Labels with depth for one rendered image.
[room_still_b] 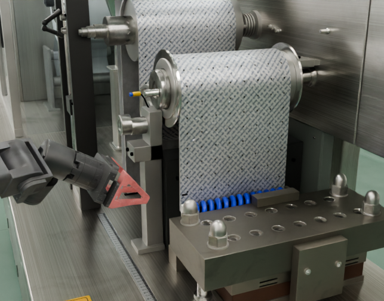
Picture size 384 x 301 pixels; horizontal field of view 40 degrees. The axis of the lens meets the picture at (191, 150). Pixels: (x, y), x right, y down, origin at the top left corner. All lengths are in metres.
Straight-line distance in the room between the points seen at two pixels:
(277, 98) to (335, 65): 0.14
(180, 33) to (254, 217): 0.45
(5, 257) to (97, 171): 2.17
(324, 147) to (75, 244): 0.58
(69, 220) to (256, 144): 0.50
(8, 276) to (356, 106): 2.19
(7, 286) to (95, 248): 1.67
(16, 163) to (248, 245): 0.39
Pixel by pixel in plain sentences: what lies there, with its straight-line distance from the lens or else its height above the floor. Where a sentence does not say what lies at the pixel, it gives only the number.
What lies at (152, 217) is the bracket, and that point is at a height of 0.98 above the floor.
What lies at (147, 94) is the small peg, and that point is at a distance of 0.96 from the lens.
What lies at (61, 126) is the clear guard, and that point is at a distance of 1.99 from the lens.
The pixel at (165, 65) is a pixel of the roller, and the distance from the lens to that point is 0.98.
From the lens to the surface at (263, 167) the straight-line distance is 1.07.
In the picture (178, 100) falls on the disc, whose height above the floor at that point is 1.24.
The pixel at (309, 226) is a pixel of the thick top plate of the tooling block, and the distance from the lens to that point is 0.97.
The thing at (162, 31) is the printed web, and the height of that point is 1.34.
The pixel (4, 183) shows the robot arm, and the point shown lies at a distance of 0.83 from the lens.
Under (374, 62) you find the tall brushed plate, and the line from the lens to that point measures 1.01.
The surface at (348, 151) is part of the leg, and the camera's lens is 1.37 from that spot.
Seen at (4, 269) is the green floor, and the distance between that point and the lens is 2.94.
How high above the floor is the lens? 1.46
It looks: 19 degrees down
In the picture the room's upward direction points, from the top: straight up
